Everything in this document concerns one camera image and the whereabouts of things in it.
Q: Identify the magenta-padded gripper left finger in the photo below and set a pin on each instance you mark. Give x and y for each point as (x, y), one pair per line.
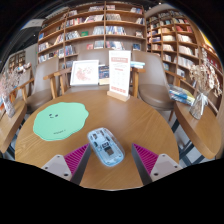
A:
(76, 160)

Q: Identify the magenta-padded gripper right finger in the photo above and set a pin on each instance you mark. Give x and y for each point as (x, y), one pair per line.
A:
(146, 160)

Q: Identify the green blob-shaped mouse pad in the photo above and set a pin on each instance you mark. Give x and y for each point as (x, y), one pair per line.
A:
(60, 120)

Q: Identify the round wooden side table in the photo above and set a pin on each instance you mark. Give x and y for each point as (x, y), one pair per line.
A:
(11, 125)
(200, 131)

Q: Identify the stack of blue magazines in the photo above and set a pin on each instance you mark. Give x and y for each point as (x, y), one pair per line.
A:
(181, 95)

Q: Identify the glass vase with dried flowers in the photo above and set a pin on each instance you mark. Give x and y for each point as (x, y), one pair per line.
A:
(198, 106)
(8, 107)

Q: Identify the white framed flower picture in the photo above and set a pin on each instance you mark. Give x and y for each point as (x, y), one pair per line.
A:
(84, 72)

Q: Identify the dark book with yellow band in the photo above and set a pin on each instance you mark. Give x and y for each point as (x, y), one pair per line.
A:
(103, 74)

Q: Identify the white sign in wooden stand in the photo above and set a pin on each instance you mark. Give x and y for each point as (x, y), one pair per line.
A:
(119, 73)

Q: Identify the light blue book stack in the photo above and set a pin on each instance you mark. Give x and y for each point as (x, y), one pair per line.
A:
(137, 64)

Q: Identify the distant wooden bookshelf unit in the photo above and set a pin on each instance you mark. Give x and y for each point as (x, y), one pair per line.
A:
(16, 60)

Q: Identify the curved wooden bookshelf unit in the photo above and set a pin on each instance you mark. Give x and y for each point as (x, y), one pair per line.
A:
(173, 43)

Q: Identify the wide wooden bookshelf unit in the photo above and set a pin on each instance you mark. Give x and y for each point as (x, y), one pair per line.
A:
(93, 30)

